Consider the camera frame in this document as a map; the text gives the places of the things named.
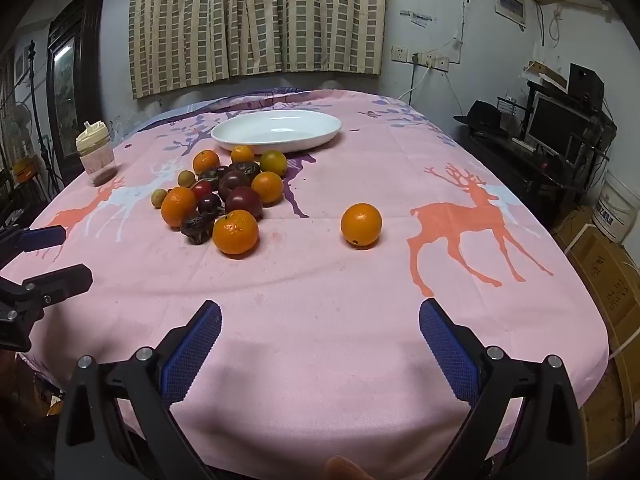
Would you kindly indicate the checked striped curtain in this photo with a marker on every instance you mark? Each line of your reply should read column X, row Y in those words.
column 180, row 25
column 310, row 15

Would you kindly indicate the white wall panel box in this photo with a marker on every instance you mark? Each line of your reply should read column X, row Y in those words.
column 511, row 5

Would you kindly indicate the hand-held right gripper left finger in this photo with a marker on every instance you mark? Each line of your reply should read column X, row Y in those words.
column 192, row 355

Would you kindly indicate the greenish orange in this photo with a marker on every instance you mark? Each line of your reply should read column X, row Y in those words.
column 273, row 162

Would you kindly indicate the small cardboard box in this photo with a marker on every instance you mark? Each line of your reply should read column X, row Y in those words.
column 546, row 73

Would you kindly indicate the computer monitor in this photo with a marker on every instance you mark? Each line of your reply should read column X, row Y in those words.
column 557, row 125

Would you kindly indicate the white plastic bucket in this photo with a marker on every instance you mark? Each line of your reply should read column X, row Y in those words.
column 617, row 207

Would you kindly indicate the orange round object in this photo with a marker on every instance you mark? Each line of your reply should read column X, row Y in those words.
column 24, row 170

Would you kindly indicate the white fan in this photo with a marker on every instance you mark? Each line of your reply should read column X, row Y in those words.
column 21, row 125

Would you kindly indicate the dark cherry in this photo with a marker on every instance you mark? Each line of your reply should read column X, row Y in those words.
column 208, row 203

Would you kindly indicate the black hat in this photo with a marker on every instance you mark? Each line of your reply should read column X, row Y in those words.
column 479, row 116

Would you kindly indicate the white oval plate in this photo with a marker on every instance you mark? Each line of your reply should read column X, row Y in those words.
column 280, row 127

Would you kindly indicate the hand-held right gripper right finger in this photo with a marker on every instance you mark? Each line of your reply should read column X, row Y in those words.
column 447, row 355

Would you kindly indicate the red cherry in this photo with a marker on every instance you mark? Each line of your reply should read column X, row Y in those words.
column 202, row 189

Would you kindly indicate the grey-blue cloth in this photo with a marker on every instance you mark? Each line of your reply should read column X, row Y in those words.
column 165, row 112

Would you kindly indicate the black tripod stand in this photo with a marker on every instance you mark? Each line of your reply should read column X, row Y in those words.
column 34, row 90

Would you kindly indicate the dark purple plum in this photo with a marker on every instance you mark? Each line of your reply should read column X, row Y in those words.
column 234, row 181
column 243, row 201

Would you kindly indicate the tan longan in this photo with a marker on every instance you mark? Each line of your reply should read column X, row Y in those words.
column 186, row 178
column 159, row 197

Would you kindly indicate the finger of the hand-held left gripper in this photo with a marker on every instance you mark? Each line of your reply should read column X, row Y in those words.
column 65, row 280
column 45, row 237

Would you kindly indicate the plastic cup with cream lid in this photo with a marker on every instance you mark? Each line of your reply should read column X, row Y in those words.
column 97, row 155

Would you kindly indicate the wrinkled dark passion fruit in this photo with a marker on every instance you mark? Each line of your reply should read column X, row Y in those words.
column 197, row 225
column 212, row 175
column 248, row 169

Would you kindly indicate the white wall socket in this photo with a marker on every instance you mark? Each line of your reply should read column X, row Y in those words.
column 399, row 54

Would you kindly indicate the small orange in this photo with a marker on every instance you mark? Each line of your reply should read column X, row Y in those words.
column 242, row 154

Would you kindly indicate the dark wooden framed mirror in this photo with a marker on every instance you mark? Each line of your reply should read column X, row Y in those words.
column 75, row 85

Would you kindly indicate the large cardboard box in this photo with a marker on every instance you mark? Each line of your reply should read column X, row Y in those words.
column 600, row 270

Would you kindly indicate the black speaker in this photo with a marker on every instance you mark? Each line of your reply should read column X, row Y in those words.
column 586, row 84

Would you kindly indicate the person's right hand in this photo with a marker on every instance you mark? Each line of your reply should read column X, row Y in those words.
column 345, row 470

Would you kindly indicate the black desk rack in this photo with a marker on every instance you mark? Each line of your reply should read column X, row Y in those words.
column 505, row 160

